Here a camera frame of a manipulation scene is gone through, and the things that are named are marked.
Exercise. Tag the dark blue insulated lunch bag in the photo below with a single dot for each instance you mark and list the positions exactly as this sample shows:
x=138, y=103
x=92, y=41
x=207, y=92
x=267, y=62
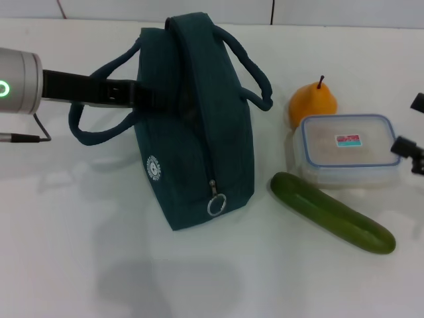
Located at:
x=215, y=109

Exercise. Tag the green cucumber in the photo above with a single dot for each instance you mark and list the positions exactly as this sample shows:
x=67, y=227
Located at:
x=331, y=212

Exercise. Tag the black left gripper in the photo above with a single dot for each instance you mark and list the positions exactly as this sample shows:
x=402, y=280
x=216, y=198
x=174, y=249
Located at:
x=73, y=87

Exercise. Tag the orange pear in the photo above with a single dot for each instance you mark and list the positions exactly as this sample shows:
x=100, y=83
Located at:
x=311, y=99

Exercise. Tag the clear plastic lunch box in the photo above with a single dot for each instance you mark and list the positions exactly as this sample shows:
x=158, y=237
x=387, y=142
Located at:
x=348, y=149

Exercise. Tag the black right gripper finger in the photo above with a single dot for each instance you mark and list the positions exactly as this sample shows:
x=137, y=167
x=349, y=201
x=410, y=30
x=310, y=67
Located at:
x=419, y=102
x=414, y=154

